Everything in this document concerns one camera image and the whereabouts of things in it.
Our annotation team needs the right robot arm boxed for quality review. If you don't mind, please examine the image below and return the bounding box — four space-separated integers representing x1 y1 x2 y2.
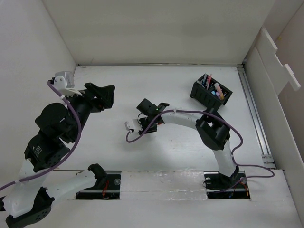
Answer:
136 99 239 190

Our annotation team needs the aluminium rail right edge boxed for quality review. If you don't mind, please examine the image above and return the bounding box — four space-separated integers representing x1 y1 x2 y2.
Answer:
237 65 276 169

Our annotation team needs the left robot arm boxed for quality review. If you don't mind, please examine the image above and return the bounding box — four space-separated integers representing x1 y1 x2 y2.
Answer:
0 83 115 228

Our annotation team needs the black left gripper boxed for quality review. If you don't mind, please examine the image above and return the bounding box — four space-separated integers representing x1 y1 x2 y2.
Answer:
66 82 116 141

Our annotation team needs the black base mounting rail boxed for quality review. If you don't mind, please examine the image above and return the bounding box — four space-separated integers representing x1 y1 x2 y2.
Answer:
76 170 250 201

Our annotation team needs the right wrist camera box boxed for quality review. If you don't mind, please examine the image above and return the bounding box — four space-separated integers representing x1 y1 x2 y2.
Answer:
124 119 142 132

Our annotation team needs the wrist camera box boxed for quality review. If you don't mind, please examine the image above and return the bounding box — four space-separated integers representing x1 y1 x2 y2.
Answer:
124 119 142 132
53 71 82 97

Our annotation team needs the dark red clear pen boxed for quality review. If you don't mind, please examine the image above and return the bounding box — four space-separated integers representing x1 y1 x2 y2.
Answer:
208 74 212 88

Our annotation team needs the orange yellow highlighter marker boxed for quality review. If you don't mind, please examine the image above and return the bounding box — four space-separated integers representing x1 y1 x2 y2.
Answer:
218 90 226 99

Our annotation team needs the blue clear gel pen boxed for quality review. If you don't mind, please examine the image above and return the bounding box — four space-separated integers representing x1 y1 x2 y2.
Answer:
202 74 208 87

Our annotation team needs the black slotted pen holder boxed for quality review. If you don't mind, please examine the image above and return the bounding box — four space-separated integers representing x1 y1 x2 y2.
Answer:
190 75 233 110

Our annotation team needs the pink clear gel pen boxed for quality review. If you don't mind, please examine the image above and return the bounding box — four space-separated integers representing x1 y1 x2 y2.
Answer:
206 76 210 89

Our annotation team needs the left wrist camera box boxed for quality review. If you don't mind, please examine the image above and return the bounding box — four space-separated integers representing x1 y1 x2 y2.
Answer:
53 71 82 97

